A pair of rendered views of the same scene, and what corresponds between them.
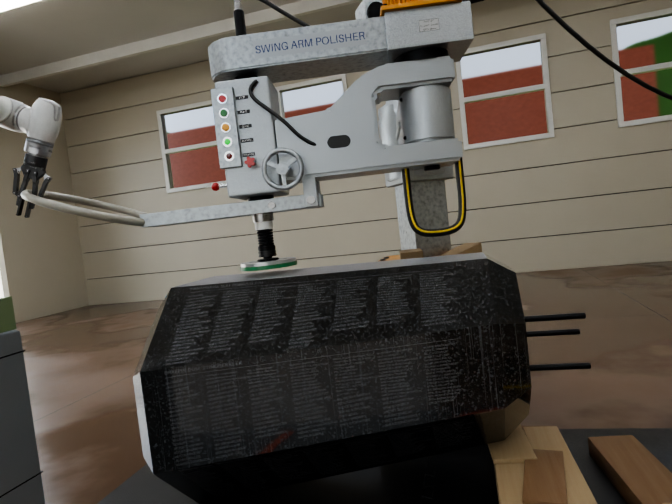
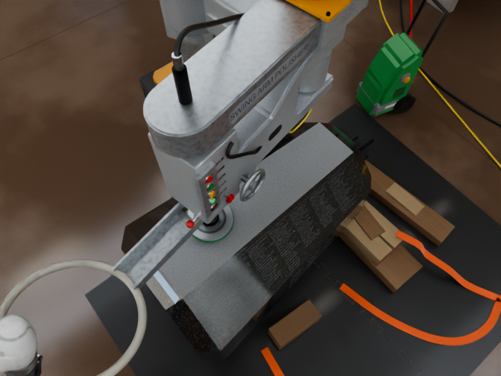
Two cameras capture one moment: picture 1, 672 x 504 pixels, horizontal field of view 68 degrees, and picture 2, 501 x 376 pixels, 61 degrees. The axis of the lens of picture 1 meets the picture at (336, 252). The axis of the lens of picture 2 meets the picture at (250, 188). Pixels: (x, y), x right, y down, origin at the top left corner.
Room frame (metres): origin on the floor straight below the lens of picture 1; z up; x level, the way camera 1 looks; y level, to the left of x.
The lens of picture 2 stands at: (1.30, 0.81, 2.66)
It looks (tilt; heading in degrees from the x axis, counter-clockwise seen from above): 61 degrees down; 307
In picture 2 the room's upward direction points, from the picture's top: straight up
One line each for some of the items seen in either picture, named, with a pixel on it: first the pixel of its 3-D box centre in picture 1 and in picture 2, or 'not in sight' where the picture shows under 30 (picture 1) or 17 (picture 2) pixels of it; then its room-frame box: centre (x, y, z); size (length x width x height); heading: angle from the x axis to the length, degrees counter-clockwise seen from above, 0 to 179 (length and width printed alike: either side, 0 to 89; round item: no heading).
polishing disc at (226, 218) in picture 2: (268, 261); (209, 218); (1.94, 0.26, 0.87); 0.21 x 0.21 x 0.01
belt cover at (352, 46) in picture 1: (336, 54); (261, 52); (1.91, -0.09, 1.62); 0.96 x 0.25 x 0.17; 87
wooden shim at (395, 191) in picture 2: not in sight; (404, 198); (1.25, -0.87, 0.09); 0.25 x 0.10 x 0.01; 169
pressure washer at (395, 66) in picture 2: not in sight; (396, 60); (1.80, -1.61, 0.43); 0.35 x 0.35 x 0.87; 61
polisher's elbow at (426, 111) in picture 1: (426, 117); (306, 60); (1.90, -0.39, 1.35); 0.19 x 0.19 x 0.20
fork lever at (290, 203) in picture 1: (233, 210); (187, 215); (1.94, 0.37, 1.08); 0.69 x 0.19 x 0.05; 87
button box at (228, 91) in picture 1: (226, 128); (208, 191); (1.83, 0.34, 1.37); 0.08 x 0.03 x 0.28; 87
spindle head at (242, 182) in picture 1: (275, 142); (214, 153); (1.93, 0.18, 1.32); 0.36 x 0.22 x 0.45; 87
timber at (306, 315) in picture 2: not in sight; (294, 324); (1.39, 0.25, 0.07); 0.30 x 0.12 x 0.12; 71
